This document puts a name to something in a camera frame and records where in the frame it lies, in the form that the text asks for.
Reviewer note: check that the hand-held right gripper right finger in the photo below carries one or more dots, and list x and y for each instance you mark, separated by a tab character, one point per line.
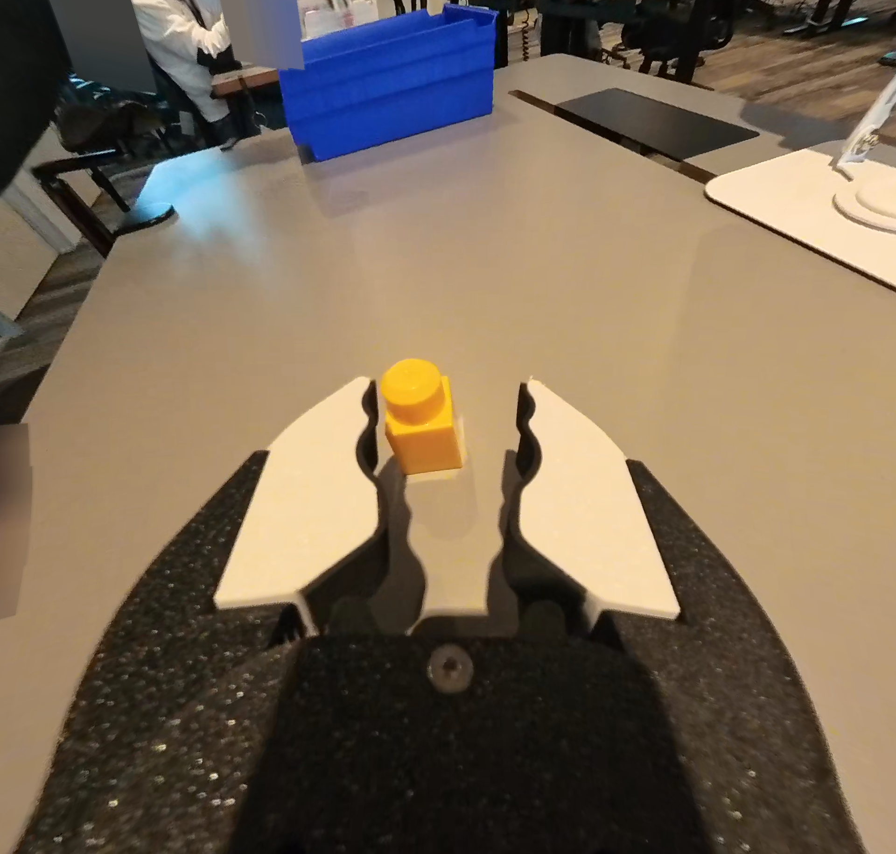
595	518

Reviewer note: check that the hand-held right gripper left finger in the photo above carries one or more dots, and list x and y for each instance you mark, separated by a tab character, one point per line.
301	511

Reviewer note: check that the yellow single-stud mega block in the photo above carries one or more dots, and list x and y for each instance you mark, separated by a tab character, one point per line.
423	434

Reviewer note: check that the blue plastic bin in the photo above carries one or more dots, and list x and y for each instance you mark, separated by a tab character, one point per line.
392	90

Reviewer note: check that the white mat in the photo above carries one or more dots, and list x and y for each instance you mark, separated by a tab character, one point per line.
784	202

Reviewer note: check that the black mat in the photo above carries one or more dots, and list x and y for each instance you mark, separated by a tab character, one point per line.
654	122

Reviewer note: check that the black visitor chair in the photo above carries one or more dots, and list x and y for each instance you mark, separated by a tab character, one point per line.
91	160

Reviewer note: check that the white stand base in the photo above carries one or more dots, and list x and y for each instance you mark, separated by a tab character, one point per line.
868	195

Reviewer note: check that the clear plastic box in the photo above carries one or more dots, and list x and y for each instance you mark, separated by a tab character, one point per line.
339	17

